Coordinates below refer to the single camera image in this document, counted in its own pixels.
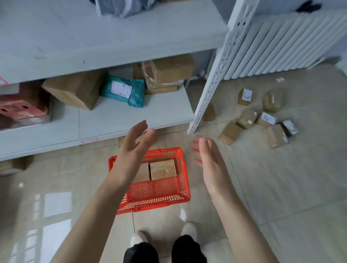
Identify person's right hand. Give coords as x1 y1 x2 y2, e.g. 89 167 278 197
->
190 135 239 208

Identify person's left hand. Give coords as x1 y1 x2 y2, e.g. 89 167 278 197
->
112 120 157 189

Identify person's left forearm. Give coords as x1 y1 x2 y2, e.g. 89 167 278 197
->
50 176 131 263

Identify person's right forearm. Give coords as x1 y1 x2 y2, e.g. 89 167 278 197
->
214 199 280 263

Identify white shelf board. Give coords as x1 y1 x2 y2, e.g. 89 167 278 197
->
0 85 195 162
0 0 230 85

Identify plain brown cardboard box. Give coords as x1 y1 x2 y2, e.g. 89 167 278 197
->
202 103 217 122

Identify small taped cardboard box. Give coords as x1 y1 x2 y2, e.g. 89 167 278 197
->
150 159 178 181
132 163 151 184

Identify teal mailer bag white label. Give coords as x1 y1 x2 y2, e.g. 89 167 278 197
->
100 74 146 108

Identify flat cardboard box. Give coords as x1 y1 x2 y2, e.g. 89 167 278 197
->
145 81 185 95

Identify pile of small cardboard parcels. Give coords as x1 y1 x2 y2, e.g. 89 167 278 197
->
218 88 299 149

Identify cardboard box with red print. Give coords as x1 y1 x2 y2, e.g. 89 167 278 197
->
133 61 153 81

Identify red plastic basket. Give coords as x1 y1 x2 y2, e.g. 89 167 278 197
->
108 147 191 215

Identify cardboard box with clear tape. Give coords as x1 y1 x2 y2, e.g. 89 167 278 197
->
150 54 196 85

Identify large brown cardboard box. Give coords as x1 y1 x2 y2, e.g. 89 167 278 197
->
42 70 106 111

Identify person's right white shoe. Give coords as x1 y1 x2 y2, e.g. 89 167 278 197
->
181 222 198 242

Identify person's white shoe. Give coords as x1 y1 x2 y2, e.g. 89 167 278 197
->
130 230 149 247
181 222 198 242

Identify person's right leg black trousers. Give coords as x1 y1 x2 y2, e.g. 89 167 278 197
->
171 235 208 263

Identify person's leg black trousers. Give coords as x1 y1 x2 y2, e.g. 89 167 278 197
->
171 235 208 263
123 242 160 263

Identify person's left white shoe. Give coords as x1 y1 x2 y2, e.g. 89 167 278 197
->
130 230 149 247

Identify red and pink carton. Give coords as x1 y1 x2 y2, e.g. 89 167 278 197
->
0 81 52 131

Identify person's left leg black trousers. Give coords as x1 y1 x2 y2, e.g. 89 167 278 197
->
123 242 160 263

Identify grey plastic bag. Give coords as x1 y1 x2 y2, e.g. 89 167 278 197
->
94 0 158 18

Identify cardboard box with white base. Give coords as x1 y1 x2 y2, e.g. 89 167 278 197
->
0 156 33 175

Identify white ribbed radiator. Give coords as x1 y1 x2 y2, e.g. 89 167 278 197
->
223 10 347 81

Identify black object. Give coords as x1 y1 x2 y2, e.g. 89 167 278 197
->
295 0 322 14

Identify white perforated shelf post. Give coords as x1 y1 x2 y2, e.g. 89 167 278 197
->
188 0 261 135

